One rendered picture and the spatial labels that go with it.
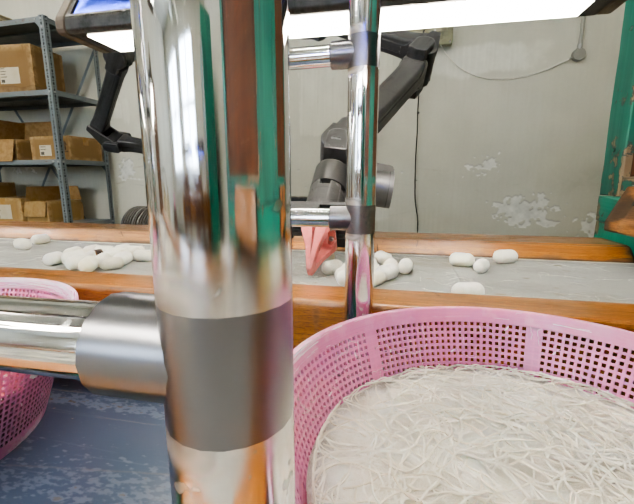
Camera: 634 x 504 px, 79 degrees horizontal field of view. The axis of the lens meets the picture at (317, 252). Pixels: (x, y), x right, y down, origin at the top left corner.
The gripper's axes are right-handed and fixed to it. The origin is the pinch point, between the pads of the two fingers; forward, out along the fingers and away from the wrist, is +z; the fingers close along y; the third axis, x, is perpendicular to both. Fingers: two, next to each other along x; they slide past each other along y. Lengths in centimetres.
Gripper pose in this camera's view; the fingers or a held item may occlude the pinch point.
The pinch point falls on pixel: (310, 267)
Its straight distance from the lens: 49.9
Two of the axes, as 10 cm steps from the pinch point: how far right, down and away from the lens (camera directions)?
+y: 9.8, 0.5, -2.1
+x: 1.3, 6.5, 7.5
